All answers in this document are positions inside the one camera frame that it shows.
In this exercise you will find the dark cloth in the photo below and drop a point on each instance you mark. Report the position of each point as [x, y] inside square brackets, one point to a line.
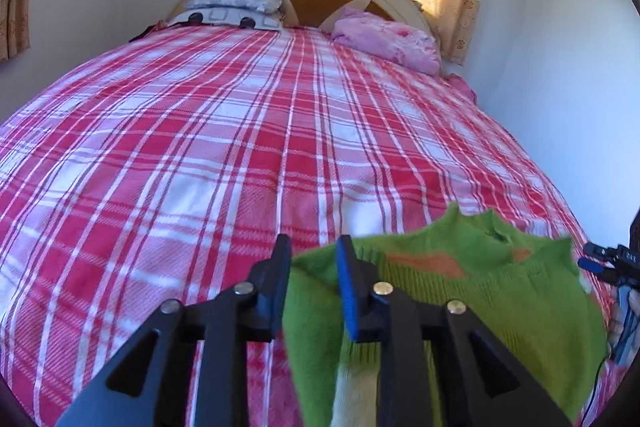
[147, 32]

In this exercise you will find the grey white printed pillow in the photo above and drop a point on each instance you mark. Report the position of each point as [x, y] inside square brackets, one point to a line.
[225, 14]

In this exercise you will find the person's right hand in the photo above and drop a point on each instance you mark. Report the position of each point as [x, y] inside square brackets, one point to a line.
[615, 324]

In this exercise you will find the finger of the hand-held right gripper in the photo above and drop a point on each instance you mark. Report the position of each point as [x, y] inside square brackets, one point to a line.
[595, 268]
[597, 249]

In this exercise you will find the pink cloth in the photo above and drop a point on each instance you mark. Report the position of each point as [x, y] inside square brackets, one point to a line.
[462, 88]

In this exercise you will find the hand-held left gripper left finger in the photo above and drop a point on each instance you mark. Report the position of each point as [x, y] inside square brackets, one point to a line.
[277, 289]

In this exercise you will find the narrow yellow orange curtain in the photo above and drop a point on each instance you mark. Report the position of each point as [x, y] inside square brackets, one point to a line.
[15, 7]

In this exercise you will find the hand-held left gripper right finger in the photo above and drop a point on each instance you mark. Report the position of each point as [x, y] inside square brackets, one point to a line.
[350, 294]

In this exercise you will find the pink pillow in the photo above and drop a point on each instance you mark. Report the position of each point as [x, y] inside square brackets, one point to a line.
[385, 39]

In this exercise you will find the green orange striped knit sweater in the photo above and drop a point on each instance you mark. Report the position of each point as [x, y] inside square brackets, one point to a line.
[500, 307]

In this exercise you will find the red plaid bed sheet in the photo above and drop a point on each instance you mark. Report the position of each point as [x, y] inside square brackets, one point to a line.
[175, 157]

